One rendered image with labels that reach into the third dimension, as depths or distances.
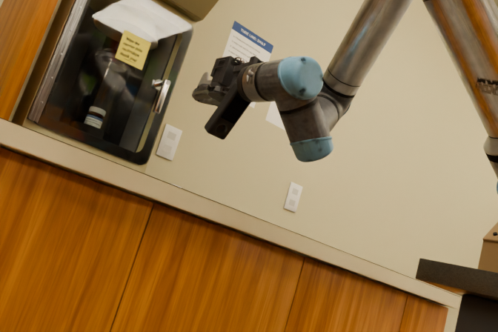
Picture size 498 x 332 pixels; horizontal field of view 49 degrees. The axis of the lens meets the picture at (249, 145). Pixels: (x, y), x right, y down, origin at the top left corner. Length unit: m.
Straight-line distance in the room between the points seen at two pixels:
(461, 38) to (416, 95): 2.08
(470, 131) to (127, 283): 2.54
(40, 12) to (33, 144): 0.35
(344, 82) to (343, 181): 1.48
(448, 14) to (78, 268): 0.77
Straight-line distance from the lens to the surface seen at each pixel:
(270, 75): 0.97
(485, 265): 1.14
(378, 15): 1.00
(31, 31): 1.24
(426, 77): 3.01
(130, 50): 1.40
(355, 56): 1.03
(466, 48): 0.85
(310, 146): 0.99
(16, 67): 1.22
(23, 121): 1.31
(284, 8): 2.31
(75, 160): 1.02
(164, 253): 1.16
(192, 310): 1.22
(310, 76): 0.95
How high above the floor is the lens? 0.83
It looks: 12 degrees up
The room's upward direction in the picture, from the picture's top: 17 degrees clockwise
